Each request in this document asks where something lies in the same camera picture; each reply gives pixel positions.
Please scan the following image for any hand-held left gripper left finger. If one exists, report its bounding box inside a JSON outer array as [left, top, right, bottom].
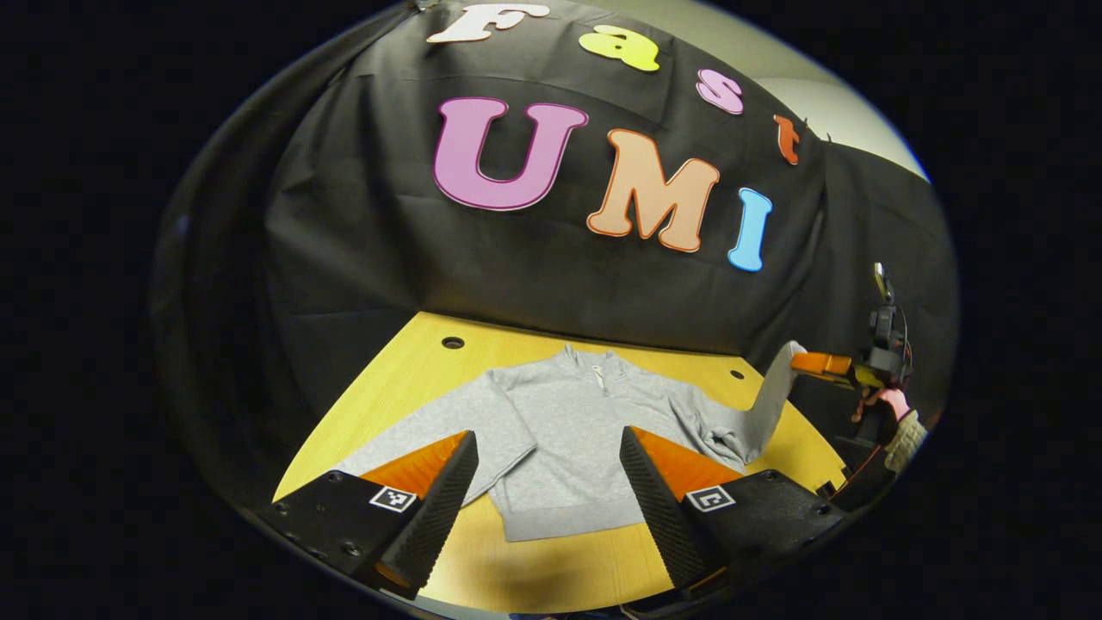
[[258, 431, 480, 601]]

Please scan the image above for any grey zip-neck sweatshirt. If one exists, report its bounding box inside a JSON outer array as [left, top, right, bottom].
[[334, 340, 810, 543]]

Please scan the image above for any black backdrop cloth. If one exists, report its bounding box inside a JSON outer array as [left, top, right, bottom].
[[151, 0, 961, 518]]

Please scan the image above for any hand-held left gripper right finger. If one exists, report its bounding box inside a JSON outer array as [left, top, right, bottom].
[[620, 425, 849, 595]]

